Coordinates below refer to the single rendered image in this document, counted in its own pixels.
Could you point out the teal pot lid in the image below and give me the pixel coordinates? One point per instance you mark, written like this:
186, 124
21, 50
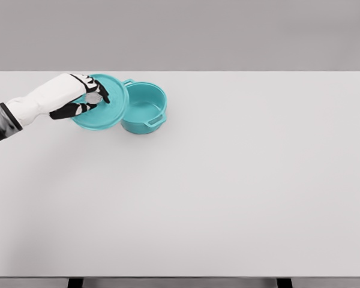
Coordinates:
114, 102

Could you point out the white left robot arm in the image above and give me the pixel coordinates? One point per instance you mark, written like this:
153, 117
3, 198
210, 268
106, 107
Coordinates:
13, 115

